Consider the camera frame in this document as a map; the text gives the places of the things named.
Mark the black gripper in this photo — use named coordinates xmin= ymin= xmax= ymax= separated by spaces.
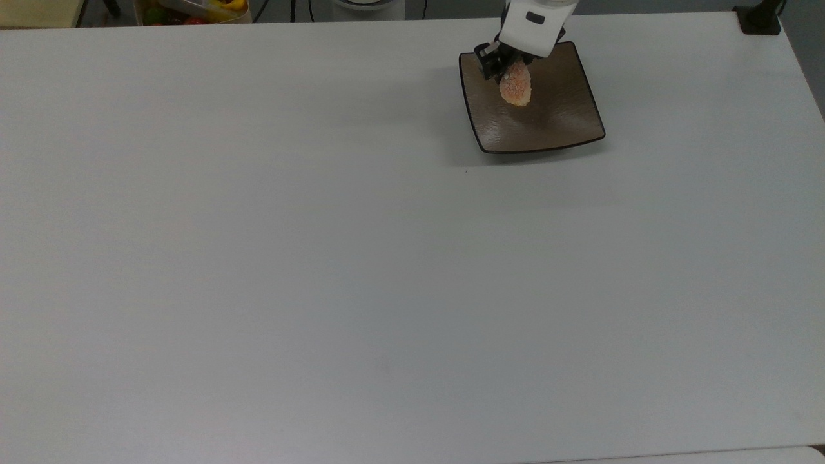
xmin=475 ymin=32 xmax=541 ymax=81

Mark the orange sugared bread roll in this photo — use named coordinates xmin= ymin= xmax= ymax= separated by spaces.
xmin=500 ymin=60 xmax=533 ymax=108

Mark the brown square ceramic plate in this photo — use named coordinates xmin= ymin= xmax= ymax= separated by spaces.
xmin=459 ymin=41 xmax=607 ymax=155

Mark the beige box of toy food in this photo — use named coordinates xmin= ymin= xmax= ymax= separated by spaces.
xmin=133 ymin=0 xmax=252 ymax=26

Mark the pale yellow side table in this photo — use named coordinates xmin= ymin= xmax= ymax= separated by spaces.
xmin=0 ymin=0 xmax=88 ymax=28

